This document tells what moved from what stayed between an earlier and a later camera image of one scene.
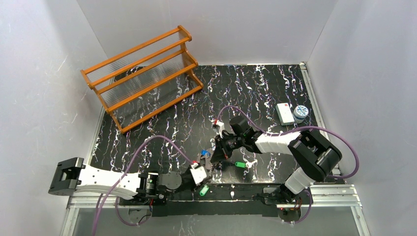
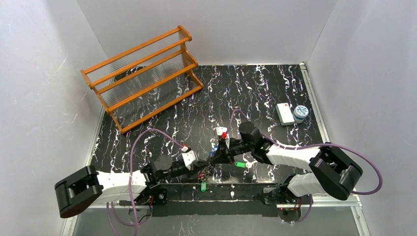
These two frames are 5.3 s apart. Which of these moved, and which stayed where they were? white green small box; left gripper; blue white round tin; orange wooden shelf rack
Moved: left gripper
Stayed: blue white round tin; orange wooden shelf rack; white green small box
